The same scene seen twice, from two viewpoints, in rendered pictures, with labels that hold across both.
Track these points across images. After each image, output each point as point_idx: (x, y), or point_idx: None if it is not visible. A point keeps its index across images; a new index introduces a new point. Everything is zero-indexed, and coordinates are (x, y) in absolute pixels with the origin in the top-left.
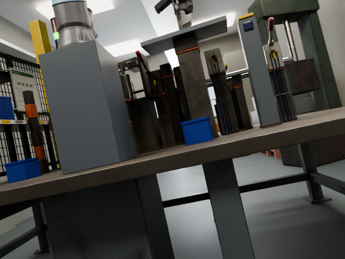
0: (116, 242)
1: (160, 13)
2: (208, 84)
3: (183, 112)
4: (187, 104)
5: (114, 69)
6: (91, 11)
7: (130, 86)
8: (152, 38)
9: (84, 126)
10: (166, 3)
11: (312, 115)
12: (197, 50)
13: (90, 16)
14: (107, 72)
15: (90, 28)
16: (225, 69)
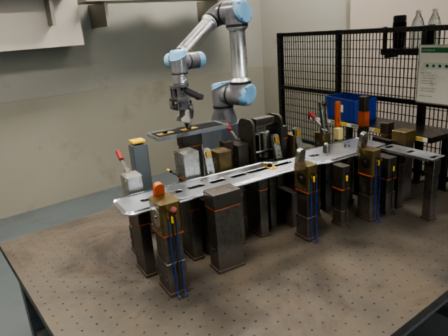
0: None
1: (201, 99)
2: (223, 183)
3: (247, 196)
4: None
5: (215, 137)
6: (232, 83)
7: (259, 144)
8: (205, 122)
9: None
10: (190, 96)
11: (118, 259)
12: (179, 147)
13: (231, 89)
14: (207, 141)
15: (215, 108)
16: (177, 173)
